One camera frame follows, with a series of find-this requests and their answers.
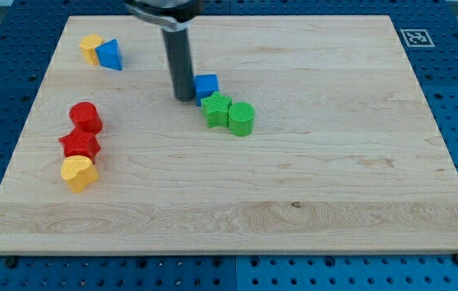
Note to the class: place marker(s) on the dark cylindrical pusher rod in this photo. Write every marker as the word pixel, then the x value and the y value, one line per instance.
pixel 180 64

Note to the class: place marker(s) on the yellow hexagon block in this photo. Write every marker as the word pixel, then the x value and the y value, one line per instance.
pixel 88 44

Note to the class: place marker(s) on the green star block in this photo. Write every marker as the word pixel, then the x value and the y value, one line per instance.
pixel 215 109

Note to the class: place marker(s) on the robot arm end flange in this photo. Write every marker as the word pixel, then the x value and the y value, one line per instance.
pixel 170 15

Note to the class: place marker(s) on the blue cube block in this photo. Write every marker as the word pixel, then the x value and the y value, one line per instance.
pixel 205 85

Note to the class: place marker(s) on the yellow heart block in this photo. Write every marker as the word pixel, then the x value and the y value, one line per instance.
pixel 78 172

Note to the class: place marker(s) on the red star block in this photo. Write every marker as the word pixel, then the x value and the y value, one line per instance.
pixel 78 142

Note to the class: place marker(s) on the wooden board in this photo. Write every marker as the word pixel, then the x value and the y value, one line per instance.
pixel 345 157

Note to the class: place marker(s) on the white fiducial marker tag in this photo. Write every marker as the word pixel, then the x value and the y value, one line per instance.
pixel 417 38

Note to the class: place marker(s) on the red cylinder block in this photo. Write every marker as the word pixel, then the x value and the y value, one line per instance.
pixel 84 116

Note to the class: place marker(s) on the blue triangle block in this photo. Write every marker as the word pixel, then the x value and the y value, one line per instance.
pixel 109 55

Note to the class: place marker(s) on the green cylinder block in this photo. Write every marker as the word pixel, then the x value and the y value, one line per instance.
pixel 241 119

